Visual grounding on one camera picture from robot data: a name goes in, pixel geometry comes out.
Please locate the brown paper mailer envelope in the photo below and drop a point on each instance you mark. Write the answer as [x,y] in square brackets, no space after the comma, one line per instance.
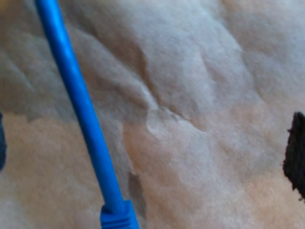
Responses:
[190,71]

